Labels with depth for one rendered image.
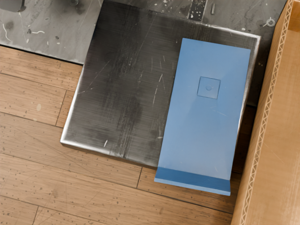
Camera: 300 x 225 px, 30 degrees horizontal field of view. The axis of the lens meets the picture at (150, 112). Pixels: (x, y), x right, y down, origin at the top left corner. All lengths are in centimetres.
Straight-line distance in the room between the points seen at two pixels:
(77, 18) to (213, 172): 22
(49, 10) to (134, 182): 21
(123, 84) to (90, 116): 5
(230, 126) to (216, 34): 10
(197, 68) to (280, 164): 13
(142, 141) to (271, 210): 14
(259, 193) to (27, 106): 25
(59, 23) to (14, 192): 19
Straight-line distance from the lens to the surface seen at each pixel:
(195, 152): 55
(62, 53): 61
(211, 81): 56
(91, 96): 57
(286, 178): 57
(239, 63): 57
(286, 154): 58
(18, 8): 45
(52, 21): 62
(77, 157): 57
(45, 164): 58
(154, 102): 56
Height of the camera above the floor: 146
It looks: 75 degrees down
